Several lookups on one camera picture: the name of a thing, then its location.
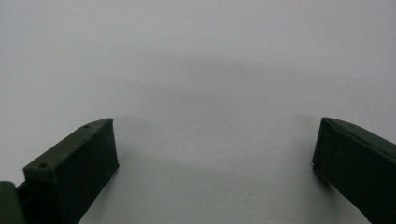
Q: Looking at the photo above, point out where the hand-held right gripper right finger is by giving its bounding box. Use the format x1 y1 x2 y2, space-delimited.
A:
311 117 396 224

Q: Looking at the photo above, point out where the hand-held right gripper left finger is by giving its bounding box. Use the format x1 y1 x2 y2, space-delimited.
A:
22 118 120 224

